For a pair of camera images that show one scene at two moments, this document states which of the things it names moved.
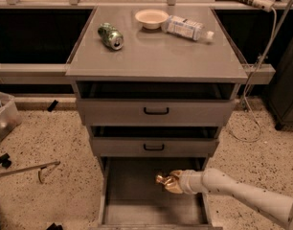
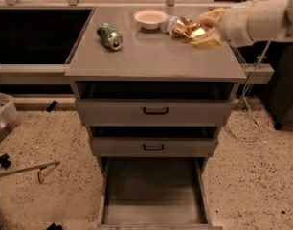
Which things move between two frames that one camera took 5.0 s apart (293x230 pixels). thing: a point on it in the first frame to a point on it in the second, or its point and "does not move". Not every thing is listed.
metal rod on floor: x=40 y=167 does not move
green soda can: x=110 y=35 does not move
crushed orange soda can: x=160 y=179 to x=184 y=30
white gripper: x=186 y=181 to x=235 y=24
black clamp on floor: x=2 y=160 does not move
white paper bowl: x=151 y=18 does not move
